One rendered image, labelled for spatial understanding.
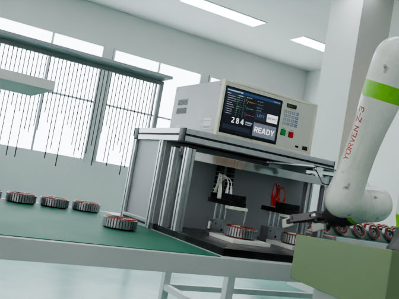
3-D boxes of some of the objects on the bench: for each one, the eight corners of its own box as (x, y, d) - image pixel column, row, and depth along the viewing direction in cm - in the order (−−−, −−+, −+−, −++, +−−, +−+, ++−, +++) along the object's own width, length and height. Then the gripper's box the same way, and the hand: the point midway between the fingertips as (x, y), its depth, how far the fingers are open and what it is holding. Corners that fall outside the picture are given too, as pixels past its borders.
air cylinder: (229, 236, 196) (231, 220, 196) (211, 234, 192) (214, 218, 193) (221, 234, 200) (224, 219, 201) (204, 231, 197) (206, 216, 197)
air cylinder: (282, 242, 208) (284, 228, 208) (266, 241, 204) (269, 226, 204) (274, 240, 212) (276, 226, 212) (258, 238, 208) (260, 223, 209)
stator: (94, 225, 176) (96, 213, 176) (115, 225, 185) (117, 214, 186) (122, 231, 170) (124, 219, 171) (142, 231, 180) (144, 220, 180)
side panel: (154, 229, 197) (170, 141, 199) (147, 228, 196) (162, 139, 198) (126, 218, 222) (140, 140, 223) (119, 217, 220) (133, 139, 222)
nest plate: (270, 247, 181) (271, 244, 181) (232, 243, 174) (233, 239, 174) (244, 239, 194) (245, 236, 194) (208, 235, 187) (209, 231, 187)
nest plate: (325, 253, 193) (325, 250, 193) (291, 250, 185) (292, 246, 185) (297, 245, 206) (297, 242, 206) (265, 242, 198) (266, 238, 198)
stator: (317, 248, 193) (319, 238, 194) (293, 245, 188) (294, 235, 188) (297, 242, 203) (298, 232, 203) (273, 239, 198) (275, 229, 198)
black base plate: (380, 272, 186) (381, 265, 186) (222, 255, 155) (224, 248, 155) (292, 245, 227) (293, 240, 227) (153, 229, 196) (154, 223, 196)
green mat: (220, 257, 152) (220, 255, 152) (-9, 234, 122) (-9, 233, 122) (105, 212, 234) (105, 212, 234) (-48, 192, 204) (-48, 191, 204)
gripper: (366, 207, 187) (322, 219, 204) (310, 197, 175) (269, 211, 192) (369, 229, 184) (324, 239, 202) (312, 220, 172) (270, 232, 190)
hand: (299, 225), depth 196 cm, fingers open, 13 cm apart
